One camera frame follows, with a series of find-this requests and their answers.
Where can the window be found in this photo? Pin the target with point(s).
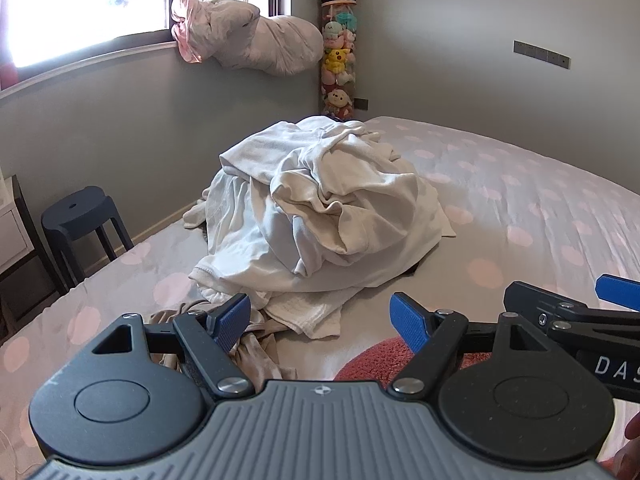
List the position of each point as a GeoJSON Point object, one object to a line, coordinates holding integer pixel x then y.
{"type": "Point", "coordinates": [75, 10]}

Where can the grey wall switch panel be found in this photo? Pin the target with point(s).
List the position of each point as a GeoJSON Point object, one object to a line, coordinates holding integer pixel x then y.
{"type": "Point", "coordinates": [540, 53]}

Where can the beige garment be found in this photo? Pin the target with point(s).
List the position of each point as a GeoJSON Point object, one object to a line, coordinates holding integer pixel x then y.
{"type": "Point", "coordinates": [260, 355]}

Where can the white ribbed cloth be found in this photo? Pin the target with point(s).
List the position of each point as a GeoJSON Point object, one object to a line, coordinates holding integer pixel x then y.
{"type": "Point", "coordinates": [310, 315]}

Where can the pink fuzzy cloth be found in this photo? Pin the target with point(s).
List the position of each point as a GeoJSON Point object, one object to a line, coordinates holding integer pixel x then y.
{"type": "Point", "coordinates": [370, 365]}

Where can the rolled pale pink duvet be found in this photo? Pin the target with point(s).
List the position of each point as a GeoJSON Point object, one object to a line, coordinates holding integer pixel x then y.
{"type": "Point", "coordinates": [270, 40]}

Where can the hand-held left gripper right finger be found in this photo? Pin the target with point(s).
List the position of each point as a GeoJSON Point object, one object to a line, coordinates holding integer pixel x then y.
{"type": "Point", "coordinates": [407, 322]}

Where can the white cabinet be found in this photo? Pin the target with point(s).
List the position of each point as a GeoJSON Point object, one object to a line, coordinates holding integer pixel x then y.
{"type": "Point", "coordinates": [10, 230]}

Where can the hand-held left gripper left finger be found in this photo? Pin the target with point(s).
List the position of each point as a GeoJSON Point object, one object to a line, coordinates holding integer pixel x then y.
{"type": "Point", "coordinates": [234, 321]}

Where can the person's right hand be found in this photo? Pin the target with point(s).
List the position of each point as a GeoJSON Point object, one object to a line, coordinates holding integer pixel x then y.
{"type": "Point", "coordinates": [631, 447]}

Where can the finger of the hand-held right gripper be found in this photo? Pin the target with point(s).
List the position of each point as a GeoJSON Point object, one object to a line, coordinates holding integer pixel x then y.
{"type": "Point", "coordinates": [620, 290]}
{"type": "Point", "coordinates": [565, 310]}

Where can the bed with pink dotted sheet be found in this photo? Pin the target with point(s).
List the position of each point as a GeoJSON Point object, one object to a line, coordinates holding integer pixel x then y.
{"type": "Point", "coordinates": [500, 210]}

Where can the clear tube of plush toys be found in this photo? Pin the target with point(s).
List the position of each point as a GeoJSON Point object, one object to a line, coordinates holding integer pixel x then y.
{"type": "Point", "coordinates": [336, 60]}

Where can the dark wall outlet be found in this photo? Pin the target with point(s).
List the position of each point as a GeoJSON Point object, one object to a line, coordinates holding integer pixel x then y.
{"type": "Point", "coordinates": [361, 104]}

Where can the dark blue stool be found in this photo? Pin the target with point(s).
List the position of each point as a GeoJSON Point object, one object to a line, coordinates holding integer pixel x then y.
{"type": "Point", "coordinates": [75, 210]}

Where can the dark pink cloth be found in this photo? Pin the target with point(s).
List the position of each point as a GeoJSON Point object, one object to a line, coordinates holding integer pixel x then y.
{"type": "Point", "coordinates": [7, 76]}

